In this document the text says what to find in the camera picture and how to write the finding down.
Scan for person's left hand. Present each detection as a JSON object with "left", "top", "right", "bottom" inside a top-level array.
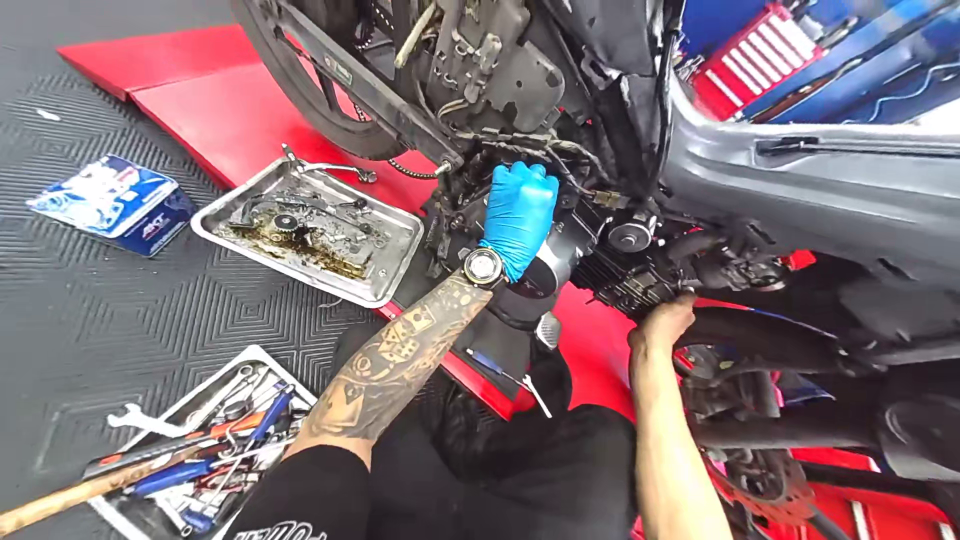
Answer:
[{"left": 478, "top": 161, "right": 561, "bottom": 284}]

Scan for person's right hand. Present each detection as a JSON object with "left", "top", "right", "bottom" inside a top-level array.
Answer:
[{"left": 628, "top": 290, "right": 698, "bottom": 354}]

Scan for person's right forearm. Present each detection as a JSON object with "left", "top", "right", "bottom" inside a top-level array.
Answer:
[{"left": 630, "top": 341, "right": 734, "bottom": 540}]

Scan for person's left forearm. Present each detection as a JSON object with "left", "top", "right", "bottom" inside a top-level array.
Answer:
[{"left": 221, "top": 251, "right": 511, "bottom": 540}]

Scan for black motorcycle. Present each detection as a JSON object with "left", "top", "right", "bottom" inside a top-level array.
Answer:
[{"left": 271, "top": 0, "right": 834, "bottom": 350}]

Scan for grey glossy body panel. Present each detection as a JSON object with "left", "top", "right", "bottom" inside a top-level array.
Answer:
[{"left": 660, "top": 67, "right": 960, "bottom": 305}]

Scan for small silver open-end wrench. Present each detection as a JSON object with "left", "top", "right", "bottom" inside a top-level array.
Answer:
[{"left": 522, "top": 374, "right": 554, "bottom": 420}]

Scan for silver ratchet wrench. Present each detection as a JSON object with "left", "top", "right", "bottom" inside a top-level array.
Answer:
[{"left": 281, "top": 143, "right": 378, "bottom": 185}]

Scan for pile of oily small parts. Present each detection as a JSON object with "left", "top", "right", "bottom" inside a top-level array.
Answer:
[{"left": 225, "top": 191, "right": 395, "bottom": 282}]

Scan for brake disc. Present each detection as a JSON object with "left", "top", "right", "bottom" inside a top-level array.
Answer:
[{"left": 705, "top": 448, "right": 816, "bottom": 526}]

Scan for person's legs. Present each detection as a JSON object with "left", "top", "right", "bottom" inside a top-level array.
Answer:
[{"left": 333, "top": 322, "right": 640, "bottom": 540}]

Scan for red and white rack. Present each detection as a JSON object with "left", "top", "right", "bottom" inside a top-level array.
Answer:
[{"left": 688, "top": 2, "right": 825, "bottom": 122}]

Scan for silver metal tray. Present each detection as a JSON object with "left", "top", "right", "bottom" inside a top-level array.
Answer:
[{"left": 190, "top": 155, "right": 426, "bottom": 310}]

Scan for white tool tray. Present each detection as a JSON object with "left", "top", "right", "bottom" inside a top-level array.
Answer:
[{"left": 87, "top": 345, "right": 320, "bottom": 540}]

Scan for red lift platform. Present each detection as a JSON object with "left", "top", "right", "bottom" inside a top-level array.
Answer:
[{"left": 57, "top": 24, "right": 639, "bottom": 423}]

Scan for blue and white box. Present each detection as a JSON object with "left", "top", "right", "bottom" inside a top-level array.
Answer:
[{"left": 27, "top": 153, "right": 198, "bottom": 259}]

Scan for pile of hand tools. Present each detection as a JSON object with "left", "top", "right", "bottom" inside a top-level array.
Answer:
[{"left": 0, "top": 361, "right": 310, "bottom": 538}]

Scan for blue handled screwdriver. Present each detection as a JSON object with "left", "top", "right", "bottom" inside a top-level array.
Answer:
[{"left": 465, "top": 348, "right": 528, "bottom": 390}]

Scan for motorcycle wheel with chain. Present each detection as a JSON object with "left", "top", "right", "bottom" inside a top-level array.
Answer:
[{"left": 231, "top": 0, "right": 410, "bottom": 162}]

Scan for blue wall tool board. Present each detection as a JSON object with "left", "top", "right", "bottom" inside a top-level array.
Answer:
[{"left": 676, "top": 0, "right": 960, "bottom": 126}]

